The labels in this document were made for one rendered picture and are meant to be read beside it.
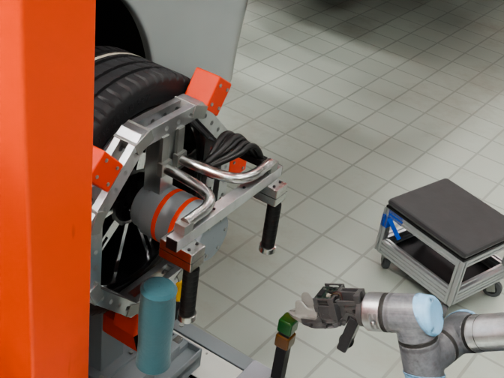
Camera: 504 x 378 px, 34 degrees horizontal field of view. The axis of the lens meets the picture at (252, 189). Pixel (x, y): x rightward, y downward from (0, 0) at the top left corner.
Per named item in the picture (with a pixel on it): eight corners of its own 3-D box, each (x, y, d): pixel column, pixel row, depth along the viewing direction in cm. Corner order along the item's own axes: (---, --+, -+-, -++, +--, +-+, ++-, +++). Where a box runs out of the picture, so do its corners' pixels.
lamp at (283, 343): (281, 337, 213) (283, 325, 211) (294, 343, 211) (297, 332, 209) (273, 345, 210) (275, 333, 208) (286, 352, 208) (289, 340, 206)
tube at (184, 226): (165, 170, 196) (168, 132, 190) (231, 203, 188) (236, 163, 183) (115, 201, 183) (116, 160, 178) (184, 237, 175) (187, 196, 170)
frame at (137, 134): (201, 241, 241) (220, 72, 211) (220, 250, 238) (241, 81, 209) (67, 340, 201) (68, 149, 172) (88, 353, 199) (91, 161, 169)
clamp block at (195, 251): (172, 245, 185) (173, 226, 182) (204, 262, 181) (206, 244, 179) (157, 256, 181) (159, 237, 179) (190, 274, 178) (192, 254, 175)
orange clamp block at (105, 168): (98, 151, 183) (78, 137, 175) (125, 165, 180) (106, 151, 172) (82, 179, 182) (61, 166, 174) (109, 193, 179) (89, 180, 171)
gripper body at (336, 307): (322, 282, 199) (368, 283, 192) (331, 312, 202) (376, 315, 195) (309, 298, 193) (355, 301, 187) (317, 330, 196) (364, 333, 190)
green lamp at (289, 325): (284, 322, 210) (286, 310, 208) (297, 329, 209) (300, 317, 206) (275, 331, 207) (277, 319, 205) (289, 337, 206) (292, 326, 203)
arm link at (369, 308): (396, 317, 194) (381, 341, 186) (377, 316, 196) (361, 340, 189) (388, 284, 191) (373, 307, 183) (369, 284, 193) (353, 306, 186)
